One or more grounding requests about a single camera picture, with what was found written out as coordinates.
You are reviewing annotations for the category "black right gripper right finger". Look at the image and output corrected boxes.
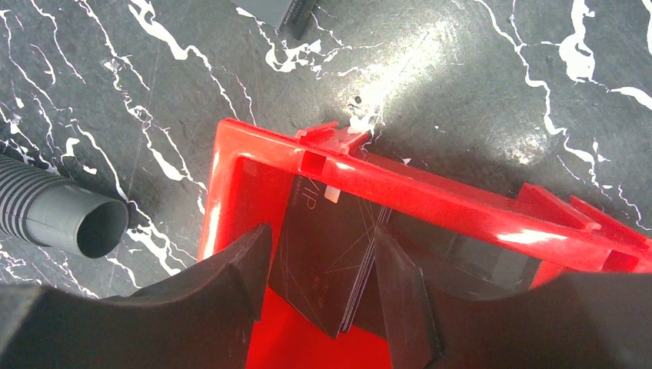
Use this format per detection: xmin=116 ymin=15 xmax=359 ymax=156
xmin=374 ymin=226 xmax=651 ymax=368

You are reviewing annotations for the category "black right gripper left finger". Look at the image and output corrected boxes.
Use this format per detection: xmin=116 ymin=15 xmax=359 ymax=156
xmin=1 ymin=224 xmax=272 ymax=368

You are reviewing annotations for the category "red plastic tray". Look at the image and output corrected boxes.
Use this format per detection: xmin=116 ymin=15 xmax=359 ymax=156
xmin=199 ymin=119 xmax=651 ymax=368

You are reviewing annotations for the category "black flat pad lower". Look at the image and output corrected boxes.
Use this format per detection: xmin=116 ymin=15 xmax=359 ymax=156
xmin=231 ymin=0 xmax=317 ymax=39

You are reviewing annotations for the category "black corrugated hose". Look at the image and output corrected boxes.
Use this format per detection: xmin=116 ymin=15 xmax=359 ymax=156
xmin=0 ymin=154 xmax=130 ymax=260

